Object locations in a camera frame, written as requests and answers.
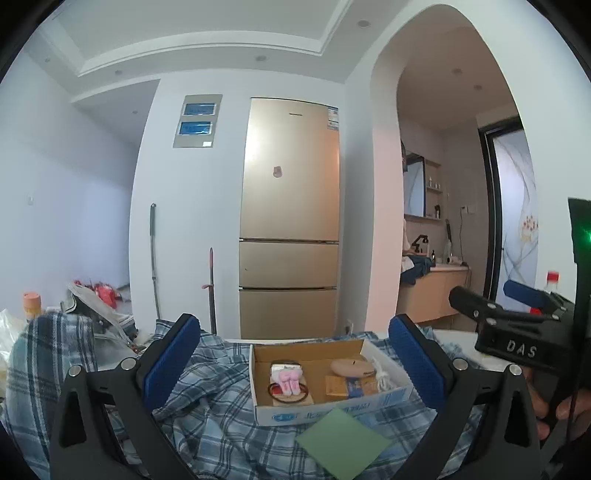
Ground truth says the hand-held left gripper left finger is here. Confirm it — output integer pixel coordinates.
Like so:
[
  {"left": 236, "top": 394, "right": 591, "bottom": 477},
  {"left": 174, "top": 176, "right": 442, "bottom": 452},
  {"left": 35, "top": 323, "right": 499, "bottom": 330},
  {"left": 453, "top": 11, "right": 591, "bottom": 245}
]
[{"left": 48, "top": 313, "right": 204, "bottom": 480}]

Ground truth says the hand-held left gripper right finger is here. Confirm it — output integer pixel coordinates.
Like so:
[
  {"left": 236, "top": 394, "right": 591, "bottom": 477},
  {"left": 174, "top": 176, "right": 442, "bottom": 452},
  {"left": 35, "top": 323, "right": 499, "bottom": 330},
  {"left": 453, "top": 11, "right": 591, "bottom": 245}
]
[{"left": 388, "top": 314, "right": 543, "bottom": 480}]

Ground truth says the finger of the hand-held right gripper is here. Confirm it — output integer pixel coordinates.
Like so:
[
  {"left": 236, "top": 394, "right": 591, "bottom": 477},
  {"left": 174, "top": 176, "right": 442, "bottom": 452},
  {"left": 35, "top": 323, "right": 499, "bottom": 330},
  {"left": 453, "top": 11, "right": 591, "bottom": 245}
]
[
  {"left": 449, "top": 285, "right": 505, "bottom": 325},
  {"left": 503, "top": 279, "right": 576, "bottom": 320}
]

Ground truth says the white cord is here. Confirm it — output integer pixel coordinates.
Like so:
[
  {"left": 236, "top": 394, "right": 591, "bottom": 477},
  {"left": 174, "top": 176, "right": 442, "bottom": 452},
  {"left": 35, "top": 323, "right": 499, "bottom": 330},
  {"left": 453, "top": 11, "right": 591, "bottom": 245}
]
[{"left": 369, "top": 357, "right": 393, "bottom": 393}]

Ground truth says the round tan disc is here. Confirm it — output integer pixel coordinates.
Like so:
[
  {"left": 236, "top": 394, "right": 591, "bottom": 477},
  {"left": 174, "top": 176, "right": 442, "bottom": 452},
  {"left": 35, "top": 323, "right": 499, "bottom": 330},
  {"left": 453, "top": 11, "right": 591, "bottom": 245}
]
[{"left": 330, "top": 357, "right": 376, "bottom": 380}]

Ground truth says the brown hair band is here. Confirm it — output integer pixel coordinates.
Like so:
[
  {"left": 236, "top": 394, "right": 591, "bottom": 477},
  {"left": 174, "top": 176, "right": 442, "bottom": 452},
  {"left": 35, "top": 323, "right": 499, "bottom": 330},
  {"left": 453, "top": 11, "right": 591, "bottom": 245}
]
[{"left": 267, "top": 382, "right": 311, "bottom": 406}]

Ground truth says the green square sheet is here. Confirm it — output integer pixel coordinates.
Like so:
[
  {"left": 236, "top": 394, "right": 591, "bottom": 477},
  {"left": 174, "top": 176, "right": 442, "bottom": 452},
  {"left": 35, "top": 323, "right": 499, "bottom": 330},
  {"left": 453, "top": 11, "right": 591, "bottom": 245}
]
[{"left": 294, "top": 407, "right": 394, "bottom": 480}]

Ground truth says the pink soft item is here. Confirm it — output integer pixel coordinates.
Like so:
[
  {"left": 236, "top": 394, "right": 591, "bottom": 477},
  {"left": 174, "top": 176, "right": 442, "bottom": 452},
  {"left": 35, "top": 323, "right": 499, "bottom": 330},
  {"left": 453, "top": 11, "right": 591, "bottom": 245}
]
[{"left": 276, "top": 369, "right": 303, "bottom": 395}]

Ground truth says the cardboard box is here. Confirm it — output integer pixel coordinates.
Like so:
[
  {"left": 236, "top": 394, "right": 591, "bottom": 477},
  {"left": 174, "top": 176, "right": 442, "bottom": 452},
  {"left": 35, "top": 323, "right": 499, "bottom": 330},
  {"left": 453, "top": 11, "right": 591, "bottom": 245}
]
[{"left": 249, "top": 339, "right": 415, "bottom": 426}]

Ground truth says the person's right hand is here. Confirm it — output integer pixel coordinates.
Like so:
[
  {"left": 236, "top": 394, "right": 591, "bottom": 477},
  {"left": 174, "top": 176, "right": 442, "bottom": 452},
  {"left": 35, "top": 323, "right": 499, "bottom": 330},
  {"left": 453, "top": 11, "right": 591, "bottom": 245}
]
[{"left": 523, "top": 375, "right": 591, "bottom": 440}]

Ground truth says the beige vanity cabinet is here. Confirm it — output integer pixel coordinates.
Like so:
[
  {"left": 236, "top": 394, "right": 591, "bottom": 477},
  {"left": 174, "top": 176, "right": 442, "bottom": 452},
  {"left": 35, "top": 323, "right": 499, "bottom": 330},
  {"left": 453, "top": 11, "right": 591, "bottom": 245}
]
[{"left": 397, "top": 265, "right": 472, "bottom": 326}]

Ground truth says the dark blue cloth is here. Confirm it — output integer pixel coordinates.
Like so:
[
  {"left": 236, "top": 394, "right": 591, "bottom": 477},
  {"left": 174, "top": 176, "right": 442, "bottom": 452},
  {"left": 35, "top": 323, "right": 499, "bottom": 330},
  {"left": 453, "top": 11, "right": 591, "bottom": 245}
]
[{"left": 401, "top": 256, "right": 435, "bottom": 284}]

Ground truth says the blue plaid shirt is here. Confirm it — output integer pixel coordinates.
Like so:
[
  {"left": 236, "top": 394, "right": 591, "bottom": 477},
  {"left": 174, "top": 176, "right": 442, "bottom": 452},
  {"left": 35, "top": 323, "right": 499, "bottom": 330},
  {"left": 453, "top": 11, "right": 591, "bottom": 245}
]
[{"left": 0, "top": 311, "right": 490, "bottom": 480}]

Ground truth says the thin brown pole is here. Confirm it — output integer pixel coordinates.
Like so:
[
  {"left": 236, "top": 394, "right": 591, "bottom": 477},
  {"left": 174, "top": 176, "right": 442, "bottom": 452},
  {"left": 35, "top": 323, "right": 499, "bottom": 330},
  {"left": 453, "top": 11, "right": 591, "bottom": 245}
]
[{"left": 203, "top": 247, "right": 218, "bottom": 335}]

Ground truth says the black framed glass door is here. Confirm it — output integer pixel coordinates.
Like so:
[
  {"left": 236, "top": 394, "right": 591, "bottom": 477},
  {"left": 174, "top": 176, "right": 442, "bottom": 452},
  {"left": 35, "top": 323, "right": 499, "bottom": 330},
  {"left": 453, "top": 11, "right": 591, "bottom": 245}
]
[{"left": 478, "top": 115, "right": 541, "bottom": 305}]

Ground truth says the grey bag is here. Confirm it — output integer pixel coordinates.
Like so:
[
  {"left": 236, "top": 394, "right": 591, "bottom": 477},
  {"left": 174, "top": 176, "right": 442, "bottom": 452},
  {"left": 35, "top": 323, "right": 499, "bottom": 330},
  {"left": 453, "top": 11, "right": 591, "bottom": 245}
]
[{"left": 60, "top": 282, "right": 139, "bottom": 344}]

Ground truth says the red plastic bag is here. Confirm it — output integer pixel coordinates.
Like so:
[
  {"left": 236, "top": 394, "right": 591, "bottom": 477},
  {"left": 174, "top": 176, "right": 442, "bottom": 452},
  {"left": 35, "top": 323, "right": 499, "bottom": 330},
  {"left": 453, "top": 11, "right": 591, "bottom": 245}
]
[{"left": 74, "top": 279, "right": 118, "bottom": 308}]

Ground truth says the bathroom mirror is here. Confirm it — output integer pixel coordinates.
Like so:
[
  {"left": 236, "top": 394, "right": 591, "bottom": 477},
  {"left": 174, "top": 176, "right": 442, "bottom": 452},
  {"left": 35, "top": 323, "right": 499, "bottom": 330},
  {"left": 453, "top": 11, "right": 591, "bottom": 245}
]
[{"left": 403, "top": 154, "right": 426, "bottom": 217}]

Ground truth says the orange jar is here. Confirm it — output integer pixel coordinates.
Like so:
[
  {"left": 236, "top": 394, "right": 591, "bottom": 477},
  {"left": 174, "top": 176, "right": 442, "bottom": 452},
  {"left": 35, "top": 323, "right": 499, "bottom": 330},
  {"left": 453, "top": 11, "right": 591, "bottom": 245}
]
[{"left": 23, "top": 292, "right": 43, "bottom": 322}]

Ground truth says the clear plastic bag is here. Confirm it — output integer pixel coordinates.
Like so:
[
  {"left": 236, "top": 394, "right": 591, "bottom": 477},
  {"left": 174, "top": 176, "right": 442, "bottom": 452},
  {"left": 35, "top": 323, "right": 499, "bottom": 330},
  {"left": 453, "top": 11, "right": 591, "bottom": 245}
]
[{"left": 0, "top": 308, "right": 28, "bottom": 398}]

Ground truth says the gold three-door fridge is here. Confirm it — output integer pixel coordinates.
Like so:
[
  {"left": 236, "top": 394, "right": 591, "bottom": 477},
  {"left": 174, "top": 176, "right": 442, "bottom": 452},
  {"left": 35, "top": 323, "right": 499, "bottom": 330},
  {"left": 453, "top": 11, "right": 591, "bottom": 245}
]
[{"left": 239, "top": 97, "right": 342, "bottom": 341}]

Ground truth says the black cable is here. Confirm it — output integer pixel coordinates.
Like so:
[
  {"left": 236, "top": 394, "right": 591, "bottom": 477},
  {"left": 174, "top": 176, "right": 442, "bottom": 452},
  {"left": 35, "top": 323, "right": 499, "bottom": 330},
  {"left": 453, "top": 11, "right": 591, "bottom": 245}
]
[{"left": 538, "top": 369, "right": 585, "bottom": 467}]

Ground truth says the pink toy with ring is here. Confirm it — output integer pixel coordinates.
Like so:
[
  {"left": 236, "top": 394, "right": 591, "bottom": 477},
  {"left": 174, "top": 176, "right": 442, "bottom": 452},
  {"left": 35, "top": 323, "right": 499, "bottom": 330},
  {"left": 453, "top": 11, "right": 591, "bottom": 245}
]
[{"left": 269, "top": 362, "right": 315, "bottom": 407}]

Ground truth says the grey mop handle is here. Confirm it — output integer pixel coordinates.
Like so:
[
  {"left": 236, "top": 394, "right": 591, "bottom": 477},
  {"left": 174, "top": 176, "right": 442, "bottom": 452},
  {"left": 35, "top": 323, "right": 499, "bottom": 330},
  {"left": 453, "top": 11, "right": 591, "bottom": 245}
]
[{"left": 150, "top": 203, "right": 161, "bottom": 320}]

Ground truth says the bathroom wall shelf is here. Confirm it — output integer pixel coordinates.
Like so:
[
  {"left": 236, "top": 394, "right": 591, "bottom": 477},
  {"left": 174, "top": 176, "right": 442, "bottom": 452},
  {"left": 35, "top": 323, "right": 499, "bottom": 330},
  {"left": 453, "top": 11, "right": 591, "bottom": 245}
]
[{"left": 426, "top": 159, "right": 444, "bottom": 220}]

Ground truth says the grey wall electrical panel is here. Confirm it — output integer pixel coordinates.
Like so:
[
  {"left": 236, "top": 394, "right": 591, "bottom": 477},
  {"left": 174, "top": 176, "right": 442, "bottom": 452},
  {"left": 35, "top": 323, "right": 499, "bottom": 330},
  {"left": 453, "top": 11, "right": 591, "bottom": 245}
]
[{"left": 173, "top": 95, "right": 223, "bottom": 149}]

